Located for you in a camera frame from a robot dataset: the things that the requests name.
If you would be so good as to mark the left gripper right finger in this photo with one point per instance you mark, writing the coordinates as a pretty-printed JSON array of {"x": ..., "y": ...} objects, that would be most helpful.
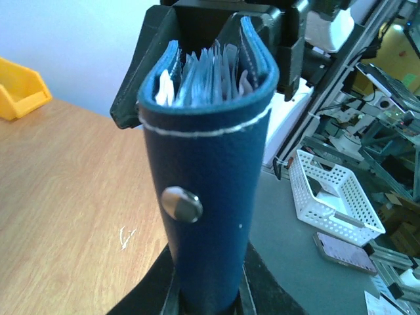
[{"x": 260, "y": 292}]

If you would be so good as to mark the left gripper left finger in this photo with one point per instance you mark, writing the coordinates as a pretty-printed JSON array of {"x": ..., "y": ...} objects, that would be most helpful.
[{"x": 156, "y": 293}]

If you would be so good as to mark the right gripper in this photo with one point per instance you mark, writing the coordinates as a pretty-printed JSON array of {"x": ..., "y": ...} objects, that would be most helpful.
[{"x": 197, "y": 24}]

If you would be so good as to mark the blue card holder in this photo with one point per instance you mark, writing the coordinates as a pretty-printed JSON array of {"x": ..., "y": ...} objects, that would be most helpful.
[{"x": 205, "y": 122}]

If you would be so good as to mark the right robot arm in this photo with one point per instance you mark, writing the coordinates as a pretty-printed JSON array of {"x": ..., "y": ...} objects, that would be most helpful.
[{"x": 329, "y": 36}]

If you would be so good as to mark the smartphone with pink case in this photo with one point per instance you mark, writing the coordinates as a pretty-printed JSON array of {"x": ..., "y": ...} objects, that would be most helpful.
[{"x": 344, "y": 253}]

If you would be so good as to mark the white perforated basket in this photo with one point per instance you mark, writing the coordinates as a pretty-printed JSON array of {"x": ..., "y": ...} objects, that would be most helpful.
[{"x": 329, "y": 197}]

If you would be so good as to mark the yellow bin right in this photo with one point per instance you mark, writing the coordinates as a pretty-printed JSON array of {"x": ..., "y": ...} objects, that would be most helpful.
[{"x": 22, "y": 90}]

